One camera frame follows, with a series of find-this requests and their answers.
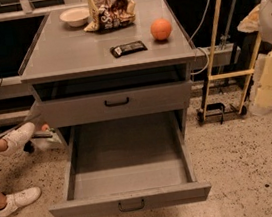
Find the white bowl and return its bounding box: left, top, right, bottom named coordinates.
left=59, top=7, right=90, bottom=28

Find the grey top drawer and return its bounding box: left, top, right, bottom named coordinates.
left=38, top=81, right=191, bottom=128

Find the grey drawer cabinet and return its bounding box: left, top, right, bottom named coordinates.
left=10, top=0, right=207, bottom=150

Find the grey drawer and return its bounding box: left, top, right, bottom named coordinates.
left=38, top=81, right=191, bottom=128
left=49, top=112, right=211, bottom=217

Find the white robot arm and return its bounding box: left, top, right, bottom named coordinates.
left=238, top=0, right=272, bottom=116

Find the upper white sneaker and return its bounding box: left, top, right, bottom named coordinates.
left=1, top=122, right=35, bottom=156

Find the white sneaker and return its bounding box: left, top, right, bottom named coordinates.
left=0, top=186, right=42, bottom=217
left=1, top=122, right=35, bottom=156

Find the black snack bar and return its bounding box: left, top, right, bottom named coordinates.
left=110, top=40, right=147, bottom=58

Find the white power cable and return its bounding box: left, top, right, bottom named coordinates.
left=179, top=0, right=224, bottom=77

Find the brown chip bag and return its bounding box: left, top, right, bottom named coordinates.
left=84, top=0, right=136, bottom=32

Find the lower white sneaker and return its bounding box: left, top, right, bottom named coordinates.
left=0, top=186, right=42, bottom=217

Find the orange fruit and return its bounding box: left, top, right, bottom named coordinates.
left=150, top=18, right=172, bottom=41

